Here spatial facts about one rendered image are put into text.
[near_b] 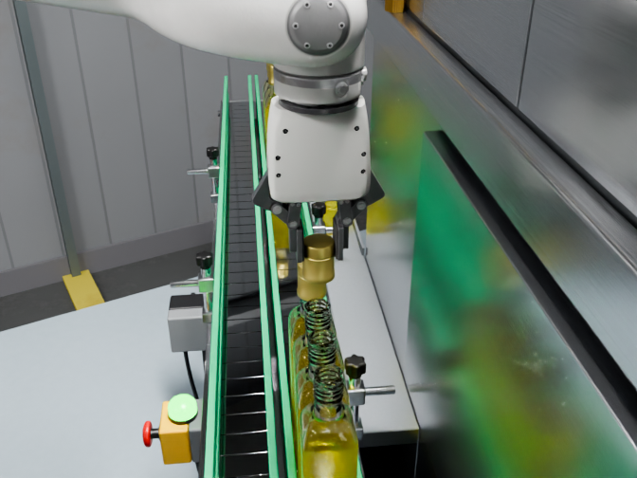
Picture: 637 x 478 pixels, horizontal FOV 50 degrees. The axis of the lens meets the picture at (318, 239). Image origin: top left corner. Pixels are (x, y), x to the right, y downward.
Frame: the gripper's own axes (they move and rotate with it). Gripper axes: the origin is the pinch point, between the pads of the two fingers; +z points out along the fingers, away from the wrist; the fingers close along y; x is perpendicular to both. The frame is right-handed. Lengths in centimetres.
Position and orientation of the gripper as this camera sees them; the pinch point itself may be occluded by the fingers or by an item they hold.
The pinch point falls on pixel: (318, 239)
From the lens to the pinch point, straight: 72.0
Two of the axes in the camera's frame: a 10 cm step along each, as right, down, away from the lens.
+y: -9.9, 0.6, -1.0
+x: 1.2, 4.9, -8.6
